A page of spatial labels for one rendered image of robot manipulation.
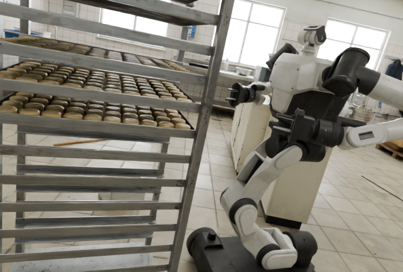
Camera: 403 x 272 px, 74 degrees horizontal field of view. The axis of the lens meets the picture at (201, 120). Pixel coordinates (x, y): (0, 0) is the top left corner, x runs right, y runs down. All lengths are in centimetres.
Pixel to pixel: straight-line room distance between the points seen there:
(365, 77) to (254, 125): 174
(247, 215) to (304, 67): 68
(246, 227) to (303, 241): 46
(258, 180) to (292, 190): 97
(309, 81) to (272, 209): 135
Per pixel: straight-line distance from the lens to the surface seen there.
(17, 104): 96
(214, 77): 82
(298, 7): 626
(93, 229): 101
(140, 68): 80
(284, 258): 160
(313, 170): 220
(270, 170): 125
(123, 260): 157
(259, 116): 269
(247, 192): 129
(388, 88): 111
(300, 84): 114
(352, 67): 109
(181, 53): 125
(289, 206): 230
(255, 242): 150
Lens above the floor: 123
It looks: 15 degrees down
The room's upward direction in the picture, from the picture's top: 12 degrees clockwise
